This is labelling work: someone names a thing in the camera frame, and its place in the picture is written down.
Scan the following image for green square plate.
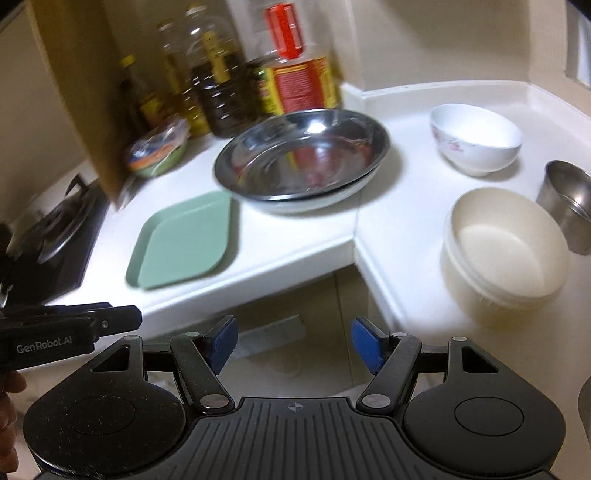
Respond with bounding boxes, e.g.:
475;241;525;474
125;191;236;290

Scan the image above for yellow oil bottle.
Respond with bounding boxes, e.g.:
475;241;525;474
157;20;211;137

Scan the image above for small yellow-cap bottle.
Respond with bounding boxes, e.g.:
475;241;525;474
120;54;168;128

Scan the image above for cream plastic bowl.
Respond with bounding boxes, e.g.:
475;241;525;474
441;187;570;324

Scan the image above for white floral ceramic bowl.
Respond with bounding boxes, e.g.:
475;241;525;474
430;104;523;177

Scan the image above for small steel bowl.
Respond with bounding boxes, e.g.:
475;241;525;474
537;160;591;255

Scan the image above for steel sink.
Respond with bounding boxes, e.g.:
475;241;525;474
578;378;591;444

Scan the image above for black gas stove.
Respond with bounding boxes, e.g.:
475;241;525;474
1;175;109;307

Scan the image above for large steel plate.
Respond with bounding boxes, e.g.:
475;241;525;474
213;109;391;214

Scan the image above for person left hand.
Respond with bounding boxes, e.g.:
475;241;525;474
0;371;27;474

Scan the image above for plastic-wrapped colourful bowls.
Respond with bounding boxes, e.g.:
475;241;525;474
125;116;189;179

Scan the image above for red-handled soy sauce bottle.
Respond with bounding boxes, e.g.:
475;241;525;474
263;3;339;115

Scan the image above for dark oil bottle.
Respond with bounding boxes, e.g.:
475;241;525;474
184;3;259;138

